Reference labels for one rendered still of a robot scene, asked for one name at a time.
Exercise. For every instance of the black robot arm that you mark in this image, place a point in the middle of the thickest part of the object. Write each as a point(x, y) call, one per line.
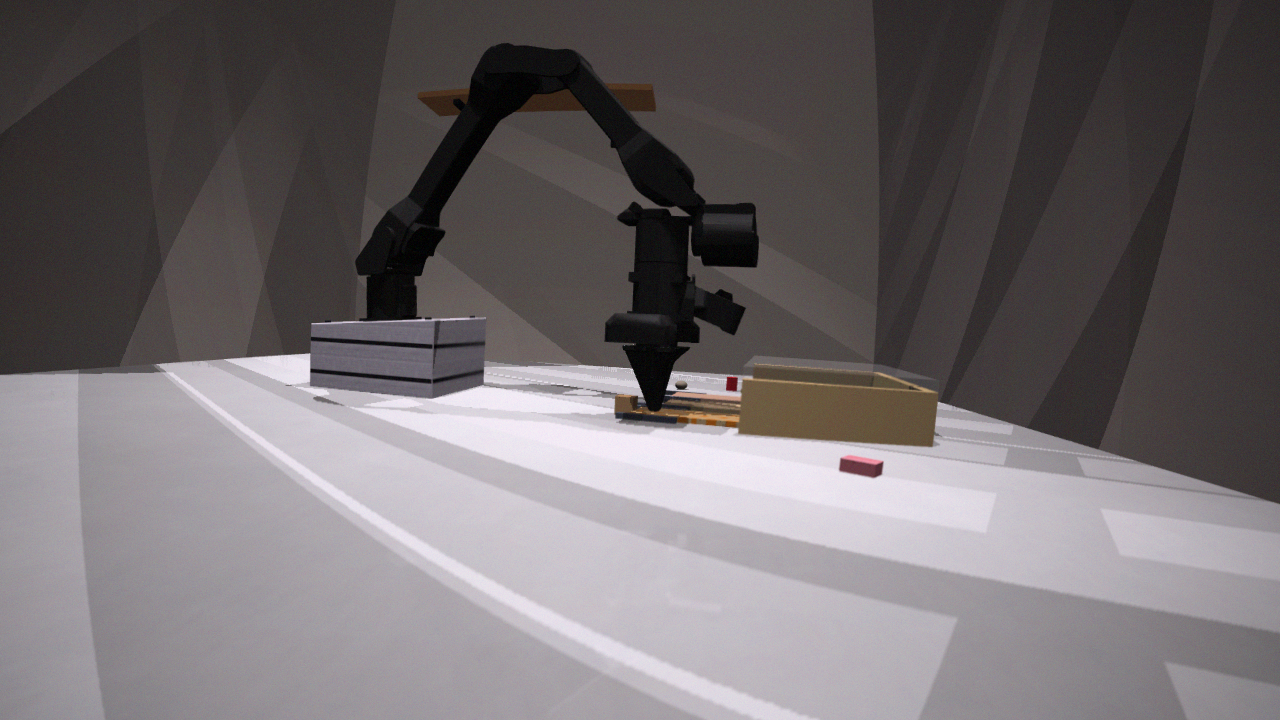
point(724, 235)

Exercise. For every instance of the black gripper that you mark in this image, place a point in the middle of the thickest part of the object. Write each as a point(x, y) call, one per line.
point(654, 325)

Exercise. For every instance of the orange polka-dotted strip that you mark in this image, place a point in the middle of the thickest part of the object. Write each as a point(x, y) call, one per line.
point(711, 418)

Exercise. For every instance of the pink rectangular block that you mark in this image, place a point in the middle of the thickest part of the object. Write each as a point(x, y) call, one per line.
point(861, 466)

